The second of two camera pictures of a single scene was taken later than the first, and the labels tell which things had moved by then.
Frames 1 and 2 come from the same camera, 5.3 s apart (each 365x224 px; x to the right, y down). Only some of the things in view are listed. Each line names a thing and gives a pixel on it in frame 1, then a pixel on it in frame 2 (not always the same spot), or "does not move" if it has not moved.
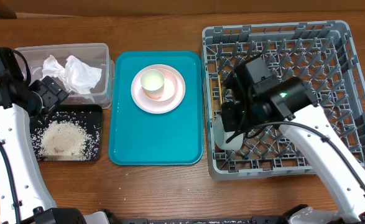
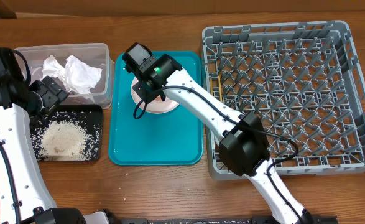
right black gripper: x=233 y=123 → x=143 y=88
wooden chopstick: x=220 y=89 does not move
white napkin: x=78 y=77 does not move
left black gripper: x=51 y=91 does not move
